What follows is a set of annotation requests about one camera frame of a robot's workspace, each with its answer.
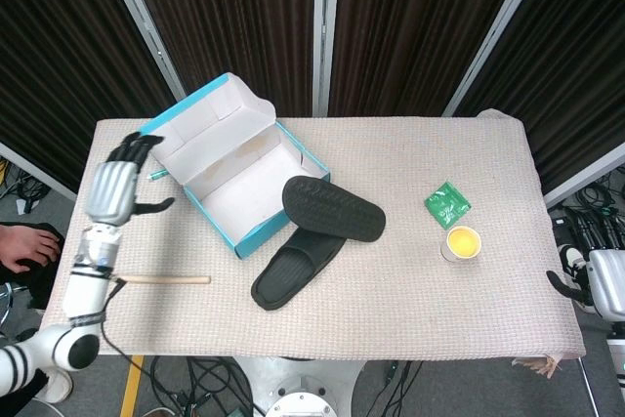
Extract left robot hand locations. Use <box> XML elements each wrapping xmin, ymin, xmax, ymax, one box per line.
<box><xmin>85</xmin><ymin>131</ymin><xmax>176</xmax><ymax>229</ymax></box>

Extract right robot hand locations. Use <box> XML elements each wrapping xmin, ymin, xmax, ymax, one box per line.
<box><xmin>545</xmin><ymin>214</ymin><xmax>625</xmax><ymax>324</ymax></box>

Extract bare person hand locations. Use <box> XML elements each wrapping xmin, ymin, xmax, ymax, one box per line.
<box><xmin>0</xmin><ymin>225</ymin><xmax>63</xmax><ymax>274</ymax></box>

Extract light blue shoe box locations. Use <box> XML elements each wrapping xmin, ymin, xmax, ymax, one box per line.
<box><xmin>140</xmin><ymin>71</ymin><xmax>331</xmax><ymax>261</ymax></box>

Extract black slipper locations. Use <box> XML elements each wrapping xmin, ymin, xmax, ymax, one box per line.
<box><xmin>281</xmin><ymin>175</ymin><xmax>389</xmax><ymax>244</ymax></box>
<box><xmin>249</xmin><ymin>228</ymin><xmax>346</xmax><ymax>313</ymax></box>

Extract chrome chair base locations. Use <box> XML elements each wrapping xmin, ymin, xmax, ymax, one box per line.
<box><xmin>0</xmin><ymin>281</ymin><xmax>17</xmax><ymax>338</ymax></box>

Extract wooden stick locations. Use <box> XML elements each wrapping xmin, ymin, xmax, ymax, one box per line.
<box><xmin>115</xmin><ymin>273</ymin><xmax>212</xmax><ymax>287</ymax></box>

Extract dark ribbed partition panel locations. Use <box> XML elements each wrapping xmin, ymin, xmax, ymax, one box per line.
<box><xmin>454</xmin><ymin>0</ymin><xmax>625</xmax><ymax>193</ymax></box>
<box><xmin>327</xmin><ymin>0</ymin><xmax>534</xmax><ymax>119</ymax></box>
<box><xmin>120</xmin><ymin>0</ymin><xmax>324</xmax><ymax>119</ymax></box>
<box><xmin>0</xmin><ymin>0</ymin><xmax>186</xmax><ymax>193</ymax></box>

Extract paper cup with yellow liquid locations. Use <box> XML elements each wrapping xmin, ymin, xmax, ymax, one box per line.
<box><xmin>439</xmin><ymin>225</ymin><xmax>484</xmax><ymax>265</ymax></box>

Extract green tea packet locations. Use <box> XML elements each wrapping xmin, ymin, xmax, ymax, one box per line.
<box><xmin>422</xmin><ymin>181</ymin><xmax>474</xmax><ymax>230</ymax></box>

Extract beige woven tablecloth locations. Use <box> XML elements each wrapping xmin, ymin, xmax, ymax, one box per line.
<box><xmin>38</xmin><ymin>107</ymin><xmax>587</xmax><ymax>380</ymax></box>

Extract black floor cable bundle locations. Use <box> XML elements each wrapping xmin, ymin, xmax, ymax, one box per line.
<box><xmin>0</xmin><ymin>156</ymin><xmax>53</xmax><ymax>216</ymax></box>
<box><xmin>550</xmin><ymin>175</ymin><xmax>625</xmax><ymax>242</ymax></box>
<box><xmin>148</xmin><ymin>355</ymin><xmax>258</xmax><ymax>417</ymax></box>

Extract aluminium partition post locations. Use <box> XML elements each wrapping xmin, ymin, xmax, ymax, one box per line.
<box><xmin>0</xmin><ymin>141</ymin><xmax>78</xmax><ymax>202</ymax></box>
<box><xmin>542</xmin><ymin>143</ymin><xmax>625</xmax><ymax>209</ymax></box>
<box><xmin>311</xmin><ymin>0</ymin><xmax>342</xmax><ymax>118</ymax></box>
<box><xmin>96</xmin><ymin>0</ymin><xmax>197</xmax><ymax>118</ymax></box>
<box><xmin>440</xmin><ymin>0</ymin><xmax>557</xmax><ymax>118</ymax></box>

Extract black velcro cable strap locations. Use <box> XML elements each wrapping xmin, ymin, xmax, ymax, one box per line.
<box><xmin>66</xmin><ymin>313</ymin><xmax>107</xmax><ymax>329</ymax></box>

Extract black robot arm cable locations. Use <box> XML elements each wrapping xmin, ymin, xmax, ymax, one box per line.
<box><xmin>99</xmin><ymin>276</ymin><xmax>144</xmax><ymax>370</ymax></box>

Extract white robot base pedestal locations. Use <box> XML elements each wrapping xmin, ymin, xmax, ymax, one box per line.
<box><xmin>231</xmin><ymin>355</ymin><xmax>375</xmax><ymax>417</ymax></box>

